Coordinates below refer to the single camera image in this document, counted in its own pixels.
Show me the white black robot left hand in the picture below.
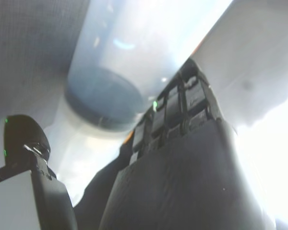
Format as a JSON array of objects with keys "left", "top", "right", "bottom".
[{"left": 0, "top": 0, "right": 288, "bottom": 230}]

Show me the large clear plastic syringe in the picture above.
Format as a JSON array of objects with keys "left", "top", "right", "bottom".
[{"left": 45, "top": 0, "right": 234, "bottom": 207}]

